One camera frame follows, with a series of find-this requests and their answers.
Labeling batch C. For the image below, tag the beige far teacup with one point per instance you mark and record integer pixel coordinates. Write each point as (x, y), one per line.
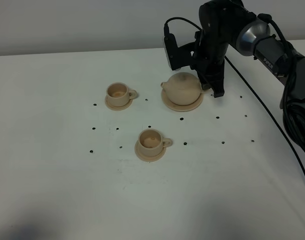
(119, 94)

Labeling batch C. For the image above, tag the beige ceramic teapot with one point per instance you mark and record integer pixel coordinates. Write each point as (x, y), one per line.
(182, 88)

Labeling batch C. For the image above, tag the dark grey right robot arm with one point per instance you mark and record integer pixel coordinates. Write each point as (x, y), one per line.
(284, 62)

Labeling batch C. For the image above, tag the beige teapot saucer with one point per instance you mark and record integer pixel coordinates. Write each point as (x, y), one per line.
(180, 108)

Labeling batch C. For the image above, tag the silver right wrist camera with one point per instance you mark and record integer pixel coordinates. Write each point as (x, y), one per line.
(171, 49)

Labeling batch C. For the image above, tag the beige cup saucer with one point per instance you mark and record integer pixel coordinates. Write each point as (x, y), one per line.
(115, 108)
(148, 158)

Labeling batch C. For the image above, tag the beige near cup saucer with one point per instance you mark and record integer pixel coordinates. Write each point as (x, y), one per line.
(148, 158)

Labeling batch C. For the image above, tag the beige far cup saucer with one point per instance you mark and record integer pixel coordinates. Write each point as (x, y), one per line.
(115, 108)

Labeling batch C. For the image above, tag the beige near teacup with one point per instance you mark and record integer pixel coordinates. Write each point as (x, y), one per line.
(151, 142)

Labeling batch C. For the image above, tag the beige teacup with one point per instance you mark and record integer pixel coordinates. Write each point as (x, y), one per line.
(119, 94)
(151, 142)

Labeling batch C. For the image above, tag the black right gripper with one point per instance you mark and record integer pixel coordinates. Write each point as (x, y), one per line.
(223, 23)

